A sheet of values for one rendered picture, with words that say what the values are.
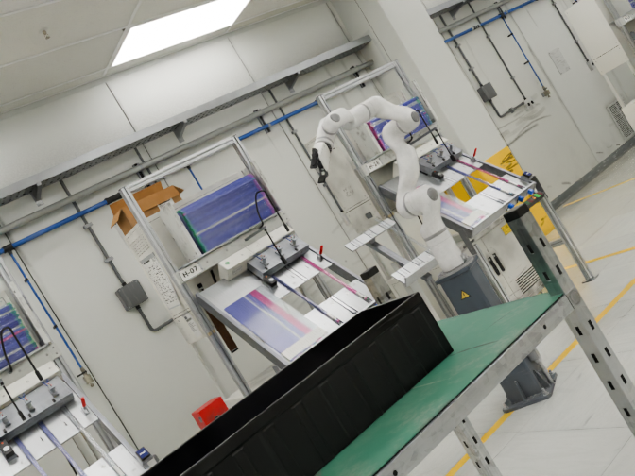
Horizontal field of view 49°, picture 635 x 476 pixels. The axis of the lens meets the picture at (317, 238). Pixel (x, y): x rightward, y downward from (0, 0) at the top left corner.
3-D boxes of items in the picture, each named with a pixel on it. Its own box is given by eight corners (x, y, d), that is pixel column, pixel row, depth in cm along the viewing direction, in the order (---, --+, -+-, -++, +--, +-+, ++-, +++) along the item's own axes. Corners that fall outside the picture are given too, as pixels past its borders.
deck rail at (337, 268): (386, 302, 362) (387, 294, 359) (384, 304, 361) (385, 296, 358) (293, 243, 402) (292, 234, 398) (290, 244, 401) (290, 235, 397)
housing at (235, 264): (295, 248, 399) (295, 229, 391) (229, 290, 372) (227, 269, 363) (285, 243, 404) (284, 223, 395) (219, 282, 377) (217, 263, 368)
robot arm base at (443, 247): (477, 253, 332) (457, 220, 332) (468, 265, 316) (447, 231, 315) (444, 270, 342) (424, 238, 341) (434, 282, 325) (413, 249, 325)
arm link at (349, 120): (379, 102, 317) (336, 127, 299) (366, 125, 329) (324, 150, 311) (366, 89, 318) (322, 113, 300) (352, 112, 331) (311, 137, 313)
